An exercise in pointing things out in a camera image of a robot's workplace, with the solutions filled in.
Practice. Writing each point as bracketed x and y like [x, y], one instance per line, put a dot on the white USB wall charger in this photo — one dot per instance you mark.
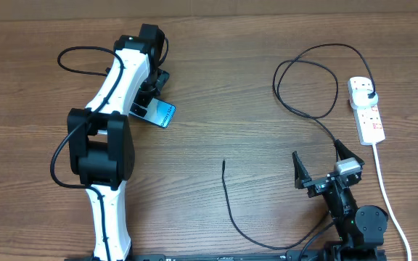
[361, 99]

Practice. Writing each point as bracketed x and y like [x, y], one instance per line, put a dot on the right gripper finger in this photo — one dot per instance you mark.
[301, 174]
[344, 153]

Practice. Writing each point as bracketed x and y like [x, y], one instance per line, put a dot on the blue-screen smartphone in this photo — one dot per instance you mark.
[159, 113]

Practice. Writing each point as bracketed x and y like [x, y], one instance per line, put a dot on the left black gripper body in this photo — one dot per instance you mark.
[149, 88]

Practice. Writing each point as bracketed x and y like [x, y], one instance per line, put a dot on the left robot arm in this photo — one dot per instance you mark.
[101, 148]

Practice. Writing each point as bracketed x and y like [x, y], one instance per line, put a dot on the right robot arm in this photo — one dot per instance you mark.
[361, 229]

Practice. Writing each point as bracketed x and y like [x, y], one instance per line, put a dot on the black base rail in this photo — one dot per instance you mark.
[223, 257]

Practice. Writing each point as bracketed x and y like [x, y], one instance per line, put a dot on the white power strip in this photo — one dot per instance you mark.
[368, 120]

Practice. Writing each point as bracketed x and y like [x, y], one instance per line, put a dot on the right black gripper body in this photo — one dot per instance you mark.
[318, 185]

